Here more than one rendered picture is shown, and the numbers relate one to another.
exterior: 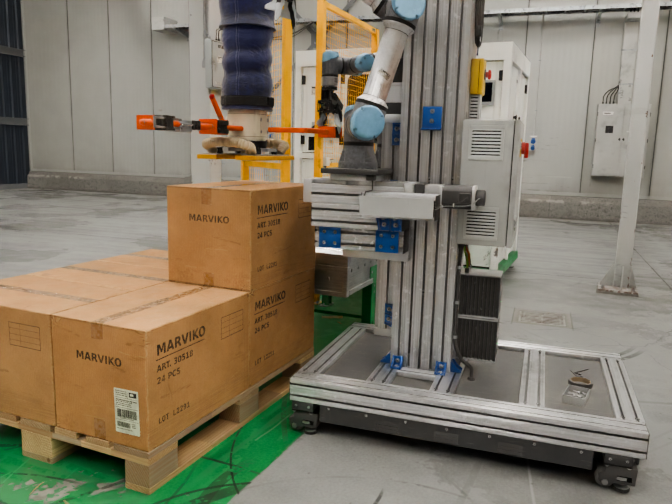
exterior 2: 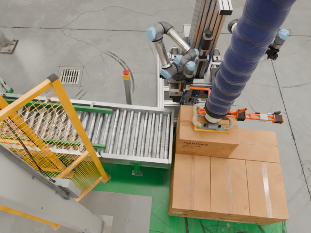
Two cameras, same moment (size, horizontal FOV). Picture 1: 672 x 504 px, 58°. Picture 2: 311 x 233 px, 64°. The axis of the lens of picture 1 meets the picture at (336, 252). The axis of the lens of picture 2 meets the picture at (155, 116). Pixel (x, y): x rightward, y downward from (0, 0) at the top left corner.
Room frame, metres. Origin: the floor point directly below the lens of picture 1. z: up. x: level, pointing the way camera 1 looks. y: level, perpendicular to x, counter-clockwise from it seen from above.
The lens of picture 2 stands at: (3.66, 1.31, 3.23)
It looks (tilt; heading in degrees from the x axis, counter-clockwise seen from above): 61 degrees down; 248
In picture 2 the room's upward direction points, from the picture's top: 4 degrees clockwise
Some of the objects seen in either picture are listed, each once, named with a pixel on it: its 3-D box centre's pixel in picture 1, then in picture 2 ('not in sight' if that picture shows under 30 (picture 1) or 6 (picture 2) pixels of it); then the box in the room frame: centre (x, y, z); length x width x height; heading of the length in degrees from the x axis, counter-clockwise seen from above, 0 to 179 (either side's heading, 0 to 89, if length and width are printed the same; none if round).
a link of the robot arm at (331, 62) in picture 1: (330, 64); (190, 67); (2.85, 0.05, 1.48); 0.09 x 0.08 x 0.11; 113
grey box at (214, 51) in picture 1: (217, 65); (59, 187); (4.06, 0.79, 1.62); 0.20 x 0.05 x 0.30; 156
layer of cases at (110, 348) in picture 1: (150, 323); (223, 171); (2.54, 0.79, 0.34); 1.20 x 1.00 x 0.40; 156
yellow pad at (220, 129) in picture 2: (229, 153); (211, 126); (2.73, 0.49, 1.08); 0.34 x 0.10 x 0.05; 156
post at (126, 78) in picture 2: not in sight; (128, 98); (3.34, -0.43, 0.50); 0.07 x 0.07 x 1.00; 66
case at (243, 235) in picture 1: (247, 229); (204, 131); (2.69, 0.40, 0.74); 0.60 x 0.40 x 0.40; 157
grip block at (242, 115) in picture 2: (213, 126); (240, 115); (2.46, 0.50, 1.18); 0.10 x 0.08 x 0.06; 66
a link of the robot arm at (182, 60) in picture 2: (352, 66); (183, 60); (2.87, -0.05, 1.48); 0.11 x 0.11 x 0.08; 23
